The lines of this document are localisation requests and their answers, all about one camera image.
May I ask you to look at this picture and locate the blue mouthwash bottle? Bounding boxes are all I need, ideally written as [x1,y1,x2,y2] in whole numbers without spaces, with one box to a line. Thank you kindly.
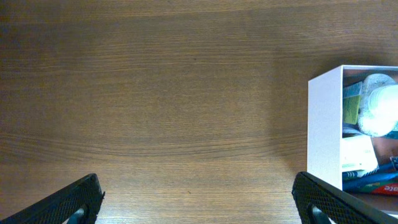
[384,123,398,139]

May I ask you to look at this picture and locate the blue white toothbrush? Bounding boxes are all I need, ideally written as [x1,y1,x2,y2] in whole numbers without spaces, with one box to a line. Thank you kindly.
[342,164,396,180]

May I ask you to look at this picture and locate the blue razor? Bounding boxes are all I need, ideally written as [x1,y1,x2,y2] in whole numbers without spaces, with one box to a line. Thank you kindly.
[343,157,397,191]

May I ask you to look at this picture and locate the green white soap box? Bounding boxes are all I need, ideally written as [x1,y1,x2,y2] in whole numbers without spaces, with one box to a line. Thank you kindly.
[340,135,378,172]

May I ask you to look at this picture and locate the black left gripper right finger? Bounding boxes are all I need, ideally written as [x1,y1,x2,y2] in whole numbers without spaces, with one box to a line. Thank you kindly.
[292,172,397,224]

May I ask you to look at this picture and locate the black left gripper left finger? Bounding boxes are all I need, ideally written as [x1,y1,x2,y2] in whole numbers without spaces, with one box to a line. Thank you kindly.
[1,174,104,224]

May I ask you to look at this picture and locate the Colgate toothpaste tube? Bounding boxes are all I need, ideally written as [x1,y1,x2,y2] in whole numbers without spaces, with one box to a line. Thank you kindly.
[351,182,397,196]

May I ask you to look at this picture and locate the foam soap pump bottle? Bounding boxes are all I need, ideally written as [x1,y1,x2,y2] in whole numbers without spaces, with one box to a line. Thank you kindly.
[342,73,397,138]

